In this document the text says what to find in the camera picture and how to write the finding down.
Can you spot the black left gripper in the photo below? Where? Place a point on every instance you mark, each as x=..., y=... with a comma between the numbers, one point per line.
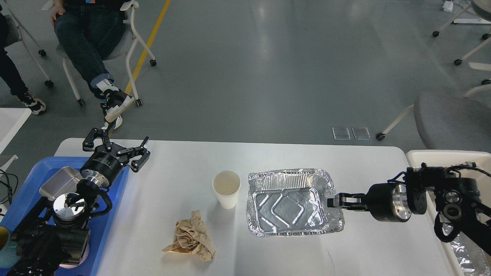
x=107, y=161

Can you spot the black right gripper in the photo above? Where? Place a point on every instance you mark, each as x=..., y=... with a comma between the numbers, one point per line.
x=385, y=202

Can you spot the stainless steel tray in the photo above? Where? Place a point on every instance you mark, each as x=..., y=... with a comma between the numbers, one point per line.
x=62, y=182

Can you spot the aluminium foil tray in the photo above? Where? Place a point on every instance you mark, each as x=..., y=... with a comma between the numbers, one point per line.
x=292, y=202

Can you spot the brown paper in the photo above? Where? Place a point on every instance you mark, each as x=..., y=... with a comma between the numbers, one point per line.
x=191, y=236

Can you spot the white paper cup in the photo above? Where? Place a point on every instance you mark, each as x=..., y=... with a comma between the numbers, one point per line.
x=226, y=185

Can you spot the pink plastic mug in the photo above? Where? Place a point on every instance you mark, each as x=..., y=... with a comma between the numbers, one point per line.
x=77, y=255

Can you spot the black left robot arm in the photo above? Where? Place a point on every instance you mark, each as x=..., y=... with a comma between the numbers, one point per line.
x=64, y=212

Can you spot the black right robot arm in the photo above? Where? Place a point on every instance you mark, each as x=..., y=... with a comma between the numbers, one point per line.
x=457, y=201

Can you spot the clear floor plate left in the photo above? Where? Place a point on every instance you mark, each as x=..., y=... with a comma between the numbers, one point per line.
x=341, y=133

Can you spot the clear floor plate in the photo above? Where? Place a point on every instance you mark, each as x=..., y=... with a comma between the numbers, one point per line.
x=341, y=133
x=361, y=133

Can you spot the clear floor plate right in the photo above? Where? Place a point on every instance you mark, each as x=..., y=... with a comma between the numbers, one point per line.
x=361, y=133

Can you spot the white plastic bin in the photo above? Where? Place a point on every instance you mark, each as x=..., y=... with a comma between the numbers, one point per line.
x=445, y=158

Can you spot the blue plastic tray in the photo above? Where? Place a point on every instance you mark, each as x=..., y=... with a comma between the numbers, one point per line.
x=100, y=227

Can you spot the grey white rolling chair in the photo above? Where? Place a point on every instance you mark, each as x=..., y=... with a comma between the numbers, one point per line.
x=125, y=48

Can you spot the white side table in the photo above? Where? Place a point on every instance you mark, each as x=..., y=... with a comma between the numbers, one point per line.
x=11, y=120

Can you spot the seated person in black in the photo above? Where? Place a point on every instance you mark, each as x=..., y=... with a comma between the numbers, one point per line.
x=89, y=31

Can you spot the grey office chair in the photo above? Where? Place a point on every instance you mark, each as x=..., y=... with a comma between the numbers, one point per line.
x=446, y=122

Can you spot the foil tray in bin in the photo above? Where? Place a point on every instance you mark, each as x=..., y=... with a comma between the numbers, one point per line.
x=466, y=257

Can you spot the teal ceramic mug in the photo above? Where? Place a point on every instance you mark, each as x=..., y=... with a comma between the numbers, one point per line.
x=8, y=250

